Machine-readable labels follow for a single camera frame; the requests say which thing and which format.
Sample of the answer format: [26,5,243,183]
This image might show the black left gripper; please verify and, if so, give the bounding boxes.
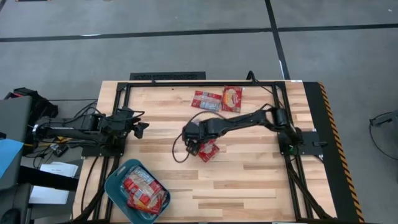
[104,106,150,140]

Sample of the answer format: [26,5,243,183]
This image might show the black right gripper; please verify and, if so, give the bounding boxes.
[182,119,219,157]

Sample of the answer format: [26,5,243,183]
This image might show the red popcorn bag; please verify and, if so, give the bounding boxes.
[221,85,244,114]
[121,166,165,206]
[198,139,221,163]
[126,188,169,217]
[190,90,223,113]

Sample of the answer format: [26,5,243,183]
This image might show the black floor vent grille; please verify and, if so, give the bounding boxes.
[129,71,206,81]

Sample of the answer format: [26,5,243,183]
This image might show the teal plastic basket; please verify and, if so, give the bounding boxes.
[104,159,171,224]

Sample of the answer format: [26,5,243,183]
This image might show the black power adapter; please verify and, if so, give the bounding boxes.
[52,144,70,157]

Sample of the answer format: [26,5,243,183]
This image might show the white paper sheet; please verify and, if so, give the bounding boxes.
[29,185,70,205]
[39,161,79,178]

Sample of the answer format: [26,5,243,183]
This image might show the black crate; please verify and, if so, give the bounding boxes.
[4,87,59,147]

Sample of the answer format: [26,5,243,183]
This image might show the grey case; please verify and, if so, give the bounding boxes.
[0,95,34,191]

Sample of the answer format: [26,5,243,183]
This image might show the blue sheet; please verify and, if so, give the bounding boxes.
[0,138,25,180]

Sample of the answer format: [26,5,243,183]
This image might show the black panel with hazard stripe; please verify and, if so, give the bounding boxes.
[303,81,365,223]

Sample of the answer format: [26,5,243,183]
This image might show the grey chair base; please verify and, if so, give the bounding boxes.
[369,109,398,161]

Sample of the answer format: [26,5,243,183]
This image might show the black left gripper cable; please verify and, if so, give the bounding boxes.
[123,109,146,121]

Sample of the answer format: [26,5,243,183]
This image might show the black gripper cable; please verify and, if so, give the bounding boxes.
[172,110,218,164]
[123,109,146,121]

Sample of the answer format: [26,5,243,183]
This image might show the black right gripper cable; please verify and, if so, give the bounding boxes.
[172,110,218,164]

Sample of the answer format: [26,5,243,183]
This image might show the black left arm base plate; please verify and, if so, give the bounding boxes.
[81,133,127,157]

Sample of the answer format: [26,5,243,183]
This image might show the black aluminium table frame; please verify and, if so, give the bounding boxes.
[73,80,338,224]

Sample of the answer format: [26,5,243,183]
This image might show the yellow cable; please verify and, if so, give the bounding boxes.
[24,136,74,147]

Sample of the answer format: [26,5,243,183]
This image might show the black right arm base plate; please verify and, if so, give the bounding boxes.
[278,131,324,156]

